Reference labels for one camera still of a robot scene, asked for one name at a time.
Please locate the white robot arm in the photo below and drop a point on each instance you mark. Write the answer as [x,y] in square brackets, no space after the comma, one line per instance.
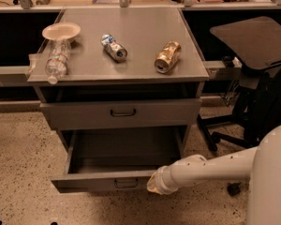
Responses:
[260,165]

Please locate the crushed gold can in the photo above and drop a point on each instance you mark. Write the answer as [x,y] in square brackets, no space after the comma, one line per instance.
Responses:
[168,57]

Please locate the grey drawer cabinet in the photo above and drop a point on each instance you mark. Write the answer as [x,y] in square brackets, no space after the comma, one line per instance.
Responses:
[94,76]

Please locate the white paper bowl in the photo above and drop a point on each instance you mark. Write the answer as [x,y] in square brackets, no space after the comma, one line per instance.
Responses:
[61,30]

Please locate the clear plastic water bottle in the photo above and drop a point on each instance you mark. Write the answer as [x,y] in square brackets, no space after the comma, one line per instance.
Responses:
[58,59]

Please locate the grey drawer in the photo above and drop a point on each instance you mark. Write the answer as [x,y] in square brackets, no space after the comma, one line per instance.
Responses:
[121,114]
[118,158]

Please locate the crushed silver blue can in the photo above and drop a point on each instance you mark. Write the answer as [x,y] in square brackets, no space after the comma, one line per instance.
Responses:
[113,48]

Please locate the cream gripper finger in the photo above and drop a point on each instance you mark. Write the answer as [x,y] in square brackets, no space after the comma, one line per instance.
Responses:
[155,184]

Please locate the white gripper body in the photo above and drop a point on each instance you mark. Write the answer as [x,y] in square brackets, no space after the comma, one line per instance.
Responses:
[164,179]

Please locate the grey top drawer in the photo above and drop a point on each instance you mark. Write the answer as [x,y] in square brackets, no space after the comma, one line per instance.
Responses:
[121,114]

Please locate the black office chair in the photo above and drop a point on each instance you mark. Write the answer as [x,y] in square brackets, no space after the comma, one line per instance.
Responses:
[257,44]

